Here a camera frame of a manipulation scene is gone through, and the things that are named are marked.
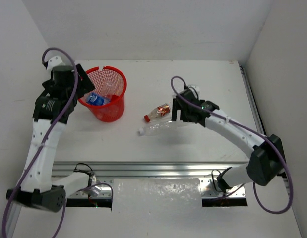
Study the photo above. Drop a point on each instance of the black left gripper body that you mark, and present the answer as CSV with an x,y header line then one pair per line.
x,y
84,81

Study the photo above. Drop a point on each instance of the blue label bottle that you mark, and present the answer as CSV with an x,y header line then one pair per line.
x,y
96,100
108,89

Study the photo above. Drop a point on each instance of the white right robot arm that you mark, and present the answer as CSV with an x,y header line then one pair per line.
x,y
242,138

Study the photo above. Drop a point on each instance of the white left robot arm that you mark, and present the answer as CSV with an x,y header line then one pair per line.
x,y
52,109

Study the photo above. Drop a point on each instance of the red mesh plastic bin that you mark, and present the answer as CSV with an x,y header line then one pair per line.
x,y
115,109

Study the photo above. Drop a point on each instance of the red label red cap bottle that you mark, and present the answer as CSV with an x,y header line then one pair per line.
x,y
157,113

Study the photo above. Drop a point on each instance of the clear bottle lying sideways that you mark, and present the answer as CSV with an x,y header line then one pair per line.
x,y
158,127

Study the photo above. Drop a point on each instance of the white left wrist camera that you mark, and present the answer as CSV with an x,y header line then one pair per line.
x,y
53,62

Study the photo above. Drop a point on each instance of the aluminium front rail frame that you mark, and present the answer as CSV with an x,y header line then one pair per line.
x,y
105,172

